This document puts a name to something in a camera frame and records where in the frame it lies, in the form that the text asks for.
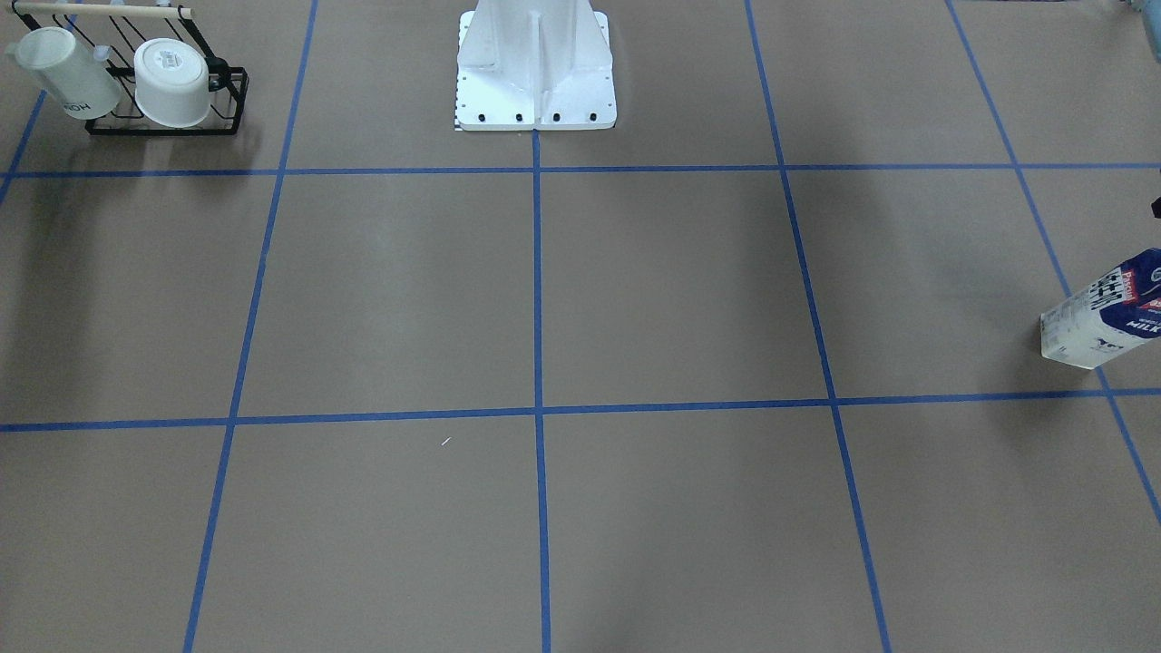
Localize blue white milk carton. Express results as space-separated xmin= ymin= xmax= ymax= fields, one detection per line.
xmin=1039 ymin=247 xmax=1160 ymax=369

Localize white bowl in rack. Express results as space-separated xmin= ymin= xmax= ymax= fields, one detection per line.
xmin=132 ymin=38 xmax=211 ymax=129

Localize white pitcher in rack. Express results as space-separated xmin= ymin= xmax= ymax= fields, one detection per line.
xmin=5 ymin=26 xmax=123 ymax=121

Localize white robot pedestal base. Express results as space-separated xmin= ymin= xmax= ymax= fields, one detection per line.
xmin=454 ymin=1 xmax=618 ymax=132

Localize black wire dish rack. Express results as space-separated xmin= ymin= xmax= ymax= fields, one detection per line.
xmin=3 ymin=1 xmax=248 ymax=136

